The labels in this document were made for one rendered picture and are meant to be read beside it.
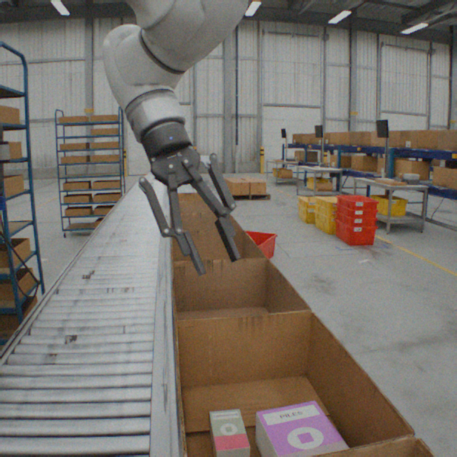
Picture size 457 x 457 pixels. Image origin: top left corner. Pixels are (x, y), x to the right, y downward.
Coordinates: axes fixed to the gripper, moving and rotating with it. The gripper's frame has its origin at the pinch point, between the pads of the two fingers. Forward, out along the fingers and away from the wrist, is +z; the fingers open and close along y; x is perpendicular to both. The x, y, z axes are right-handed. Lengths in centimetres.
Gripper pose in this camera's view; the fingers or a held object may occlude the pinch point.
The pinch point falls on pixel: (211, 248)
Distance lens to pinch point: 59.1
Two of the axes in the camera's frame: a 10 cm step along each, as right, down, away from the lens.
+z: 4.0, 9.1, -1.1
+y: -8.8, 3.5, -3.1
